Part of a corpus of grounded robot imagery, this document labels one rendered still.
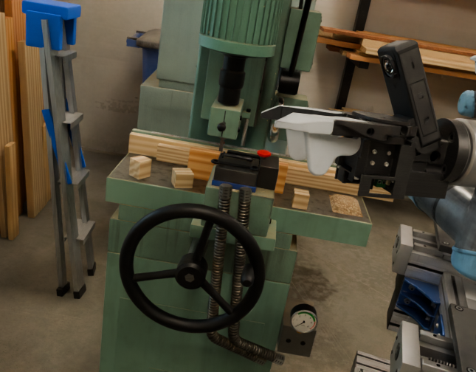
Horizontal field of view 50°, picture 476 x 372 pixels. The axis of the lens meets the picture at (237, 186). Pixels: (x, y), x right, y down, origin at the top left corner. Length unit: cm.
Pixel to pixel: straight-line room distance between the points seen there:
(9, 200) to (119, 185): 151
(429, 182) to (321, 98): 311
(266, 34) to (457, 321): 70
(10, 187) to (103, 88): 139
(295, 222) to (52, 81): 114
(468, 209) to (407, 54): 23
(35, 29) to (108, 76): 181
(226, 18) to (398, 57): 63
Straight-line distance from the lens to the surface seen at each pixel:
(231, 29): 114
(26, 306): 229
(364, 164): 55
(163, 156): 130
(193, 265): 100
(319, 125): 50
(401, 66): 56
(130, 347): 140
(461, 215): 70
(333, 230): 117
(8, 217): 269
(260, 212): 105
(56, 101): 200
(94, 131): 388
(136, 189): 117
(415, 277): 149
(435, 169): 60
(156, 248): 123
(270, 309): 128
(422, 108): 57
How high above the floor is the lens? 136
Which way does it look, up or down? 22 degrees down
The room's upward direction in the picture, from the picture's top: 10 degrees clockwise
